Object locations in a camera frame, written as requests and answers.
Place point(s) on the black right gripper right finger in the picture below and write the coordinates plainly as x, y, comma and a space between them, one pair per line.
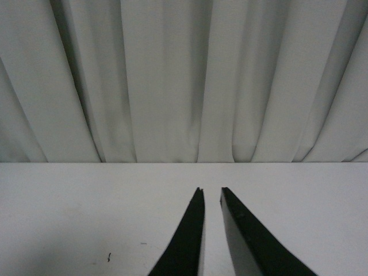
253, 248

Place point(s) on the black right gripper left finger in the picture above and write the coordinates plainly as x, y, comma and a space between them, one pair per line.
185, 252

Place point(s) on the grey pleated curtain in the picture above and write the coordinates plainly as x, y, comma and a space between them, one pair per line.
183, 81

